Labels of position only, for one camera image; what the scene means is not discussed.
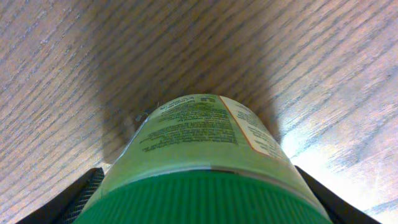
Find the green lid jar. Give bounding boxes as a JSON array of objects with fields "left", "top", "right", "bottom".
[{"left": 76, "top": 94, "right": 330, "bottom": 223}]

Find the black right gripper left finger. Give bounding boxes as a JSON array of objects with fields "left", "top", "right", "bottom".
[{"left": 17, "top": 168, "right": 104, "bottom": 224}]

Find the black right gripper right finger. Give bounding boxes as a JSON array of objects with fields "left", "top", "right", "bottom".
[{"left": 295, "top": 166, "right": 380, "bottom": 224}]

